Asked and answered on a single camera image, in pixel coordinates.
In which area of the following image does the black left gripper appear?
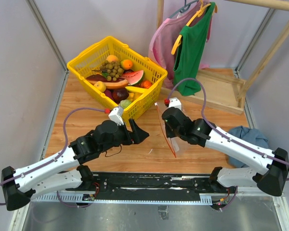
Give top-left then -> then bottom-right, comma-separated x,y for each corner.
100,118 -> 149,153

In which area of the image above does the clear zip top bag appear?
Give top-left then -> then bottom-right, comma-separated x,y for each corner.
155,102 -> 188,158

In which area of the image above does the green cabbage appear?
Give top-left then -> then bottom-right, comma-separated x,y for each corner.
119,99 -> 132,109

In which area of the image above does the dark red apple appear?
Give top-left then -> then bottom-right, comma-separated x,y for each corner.
112,88 -> 129,104

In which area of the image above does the yellow plastic basket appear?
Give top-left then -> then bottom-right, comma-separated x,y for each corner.
67,36 -> 168,123

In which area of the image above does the yellow apple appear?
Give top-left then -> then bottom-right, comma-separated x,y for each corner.
94,81 -> 106,93

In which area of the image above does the orange green mango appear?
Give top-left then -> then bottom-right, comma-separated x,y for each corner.
120,59 -> 133,70

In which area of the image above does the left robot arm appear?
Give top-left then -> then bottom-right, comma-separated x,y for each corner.
1,119 -> 149,211

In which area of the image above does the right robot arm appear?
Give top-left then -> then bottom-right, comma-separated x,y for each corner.
161,107 -> 289,196

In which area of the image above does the yellow lemon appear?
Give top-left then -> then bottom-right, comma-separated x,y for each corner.
127,92 -> 142,102

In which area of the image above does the yellow banana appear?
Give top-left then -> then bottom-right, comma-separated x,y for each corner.
125,86 -> 148,94

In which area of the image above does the orange pumpkin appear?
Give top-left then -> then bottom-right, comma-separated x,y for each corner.
140,80 -> 152,89

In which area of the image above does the purple sweet potato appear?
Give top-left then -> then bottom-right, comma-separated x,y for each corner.
104,89 -> 115,101

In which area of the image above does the papaya slice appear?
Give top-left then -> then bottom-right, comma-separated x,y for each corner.
86,74 -> 129,90

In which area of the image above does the watermelon slice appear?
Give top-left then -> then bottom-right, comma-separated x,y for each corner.
121,70 -> 145,86

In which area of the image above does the wooden clothes rack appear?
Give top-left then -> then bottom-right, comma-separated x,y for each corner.
160,0 -> 289,115

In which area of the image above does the longan bunch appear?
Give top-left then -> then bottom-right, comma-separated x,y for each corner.
93,60 -> 124,81

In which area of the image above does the green shirt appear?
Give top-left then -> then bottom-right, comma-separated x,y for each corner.
173,2 -> 216,96

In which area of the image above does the peach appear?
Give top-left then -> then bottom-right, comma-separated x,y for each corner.
106,55 -> 119,63

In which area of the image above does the blue cloth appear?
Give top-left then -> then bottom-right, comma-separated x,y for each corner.
227,126 -> 269,168

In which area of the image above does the pink shirt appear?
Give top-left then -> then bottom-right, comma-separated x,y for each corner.
148,0 -> 211,89

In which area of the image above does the grey hanger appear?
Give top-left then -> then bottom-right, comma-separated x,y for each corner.
169,0 -> 198,19

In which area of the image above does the yellow hanger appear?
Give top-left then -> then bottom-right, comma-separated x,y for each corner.
171,0 -> 218,55

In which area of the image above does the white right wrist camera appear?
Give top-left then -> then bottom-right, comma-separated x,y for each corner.
164,97 -> 182,110

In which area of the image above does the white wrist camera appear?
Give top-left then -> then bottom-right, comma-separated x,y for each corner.
103,106 -> 124,126
164,97 -> 182,110

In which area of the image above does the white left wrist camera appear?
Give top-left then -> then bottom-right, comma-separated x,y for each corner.
103,106 -> 124,126

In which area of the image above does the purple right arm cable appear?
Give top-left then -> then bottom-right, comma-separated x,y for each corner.
168,77 -> 289,181

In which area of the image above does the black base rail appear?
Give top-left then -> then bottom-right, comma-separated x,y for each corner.
74,172 -> 235,205

